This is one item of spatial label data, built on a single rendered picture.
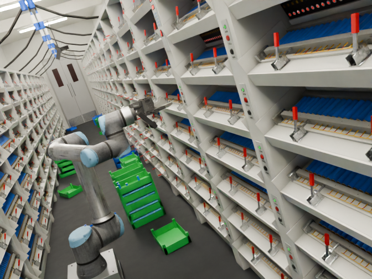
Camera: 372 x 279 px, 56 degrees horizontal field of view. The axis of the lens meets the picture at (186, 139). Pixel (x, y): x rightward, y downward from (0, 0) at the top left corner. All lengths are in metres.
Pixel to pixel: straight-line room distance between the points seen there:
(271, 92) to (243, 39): 0.19
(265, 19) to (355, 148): 0.48
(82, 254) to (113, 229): 0.23
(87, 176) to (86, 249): 0.44
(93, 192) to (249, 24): 1.53
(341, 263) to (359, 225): 0.24
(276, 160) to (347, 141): 0.34
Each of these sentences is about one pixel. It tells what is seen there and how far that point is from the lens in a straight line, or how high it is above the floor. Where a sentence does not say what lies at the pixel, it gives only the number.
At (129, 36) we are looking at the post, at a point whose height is 1.49.
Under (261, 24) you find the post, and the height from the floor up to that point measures 1.27.
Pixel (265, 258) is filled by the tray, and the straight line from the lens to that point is 1.92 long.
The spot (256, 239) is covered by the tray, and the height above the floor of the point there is 0.35.
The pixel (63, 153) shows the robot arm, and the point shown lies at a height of 0.96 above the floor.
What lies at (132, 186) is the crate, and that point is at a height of 0.35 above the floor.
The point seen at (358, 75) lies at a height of 1.13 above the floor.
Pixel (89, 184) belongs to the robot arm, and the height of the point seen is 0.68.
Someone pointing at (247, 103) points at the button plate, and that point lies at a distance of 1.15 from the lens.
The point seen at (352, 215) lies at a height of 0.76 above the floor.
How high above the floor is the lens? 1.29
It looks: 14 degrees down
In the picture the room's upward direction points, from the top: 19 degrees counter-clockwise
